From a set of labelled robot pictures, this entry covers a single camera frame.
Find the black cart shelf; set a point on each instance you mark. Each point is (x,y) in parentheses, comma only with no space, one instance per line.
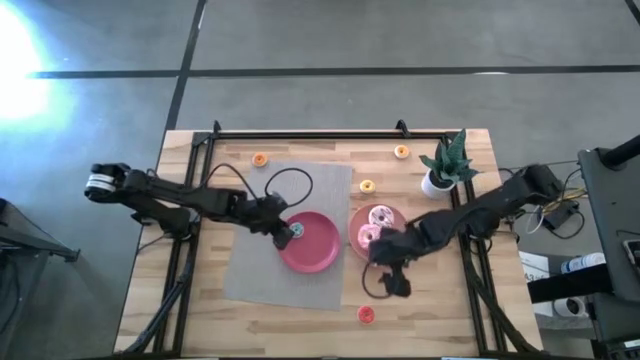
(570,285)

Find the black aluminium table frame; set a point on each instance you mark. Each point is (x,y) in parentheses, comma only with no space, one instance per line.
(325,135)

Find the green snake plant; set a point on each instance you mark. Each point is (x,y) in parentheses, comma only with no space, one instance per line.
(450,162)

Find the white plastic bottle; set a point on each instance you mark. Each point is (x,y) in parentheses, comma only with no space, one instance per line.
(585,262)

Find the white paper box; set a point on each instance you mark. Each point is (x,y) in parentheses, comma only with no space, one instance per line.
(532,265)

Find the grey equipment cart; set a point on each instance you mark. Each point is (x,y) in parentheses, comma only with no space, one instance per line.
(615,210)

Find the salmon pink round plate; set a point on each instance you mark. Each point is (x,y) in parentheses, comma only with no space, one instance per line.
(356,227)

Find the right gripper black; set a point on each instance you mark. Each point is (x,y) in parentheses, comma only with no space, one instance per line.
(400,245)

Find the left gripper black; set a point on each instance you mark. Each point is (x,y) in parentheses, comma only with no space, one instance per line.
(262,215)

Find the red round plate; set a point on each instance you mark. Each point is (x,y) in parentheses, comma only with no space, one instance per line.
(315,250)

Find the black floor stand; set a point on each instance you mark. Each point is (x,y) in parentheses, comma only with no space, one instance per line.
(25,240)

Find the large pink iced donut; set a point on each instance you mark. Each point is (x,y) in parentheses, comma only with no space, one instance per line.
(362,237)

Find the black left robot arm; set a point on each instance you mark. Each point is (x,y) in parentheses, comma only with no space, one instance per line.
(170,192)

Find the white plant pot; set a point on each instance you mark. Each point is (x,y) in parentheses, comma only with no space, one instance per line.
(430,189)

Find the small teal iced donut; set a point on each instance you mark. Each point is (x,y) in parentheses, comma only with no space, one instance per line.
(300,227)

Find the small yellow iced donut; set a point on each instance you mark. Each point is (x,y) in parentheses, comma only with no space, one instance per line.
(362,187)

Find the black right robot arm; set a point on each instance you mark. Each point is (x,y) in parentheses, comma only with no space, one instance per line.
(500,200)

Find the black power adapter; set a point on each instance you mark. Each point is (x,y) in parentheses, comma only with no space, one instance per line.
(560,215)

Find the black round pole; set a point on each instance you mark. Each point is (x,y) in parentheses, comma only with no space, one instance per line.
(622,152)

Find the small orange white-centred donut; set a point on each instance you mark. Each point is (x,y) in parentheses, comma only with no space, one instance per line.
(397,152)

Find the grey woven placemat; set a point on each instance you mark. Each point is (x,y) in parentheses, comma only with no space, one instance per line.
(255,270)

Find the white tape roll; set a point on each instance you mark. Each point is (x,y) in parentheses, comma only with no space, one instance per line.
(570,306)

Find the small red iced donut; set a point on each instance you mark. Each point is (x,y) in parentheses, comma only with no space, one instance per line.
(361,315)

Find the small orange iced donut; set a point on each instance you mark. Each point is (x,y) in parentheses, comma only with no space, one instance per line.
(254,160)

